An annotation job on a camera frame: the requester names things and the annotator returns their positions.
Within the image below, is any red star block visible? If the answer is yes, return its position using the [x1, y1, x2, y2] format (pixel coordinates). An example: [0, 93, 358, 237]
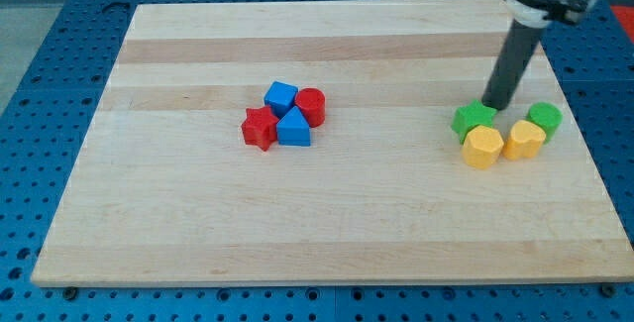
[241, 105, 279, 152]

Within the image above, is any green star block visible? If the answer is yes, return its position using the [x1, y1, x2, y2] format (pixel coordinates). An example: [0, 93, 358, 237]
[451, 100, 497, 144]

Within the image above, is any blue triangle block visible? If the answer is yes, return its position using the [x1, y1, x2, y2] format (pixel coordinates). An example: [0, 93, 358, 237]
[276, 106, 311, 147]

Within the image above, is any red cylinder block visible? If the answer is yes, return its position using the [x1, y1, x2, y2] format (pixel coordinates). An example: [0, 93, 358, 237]
[295, 87, 326, 128]

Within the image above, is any blue cube block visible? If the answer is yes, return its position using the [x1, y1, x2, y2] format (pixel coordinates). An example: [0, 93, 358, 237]
[264, 81, 298, 119]

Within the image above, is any light wooden board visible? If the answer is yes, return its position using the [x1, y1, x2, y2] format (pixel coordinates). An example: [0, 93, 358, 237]
[32, 0, 633, 287]

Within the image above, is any yellow hexagon block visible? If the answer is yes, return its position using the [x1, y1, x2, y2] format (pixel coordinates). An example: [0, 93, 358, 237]
[461, 125, 504, 169]

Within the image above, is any yellow heart block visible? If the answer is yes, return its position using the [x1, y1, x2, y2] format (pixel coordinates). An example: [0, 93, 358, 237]
[502, 120, 547, 161]

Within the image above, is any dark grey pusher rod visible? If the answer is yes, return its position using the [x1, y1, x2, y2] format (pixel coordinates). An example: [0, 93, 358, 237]
[481, 20, 544, 111]

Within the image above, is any green cylinder block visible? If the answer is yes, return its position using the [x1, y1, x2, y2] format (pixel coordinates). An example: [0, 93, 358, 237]
[526, 102, 563, 144]

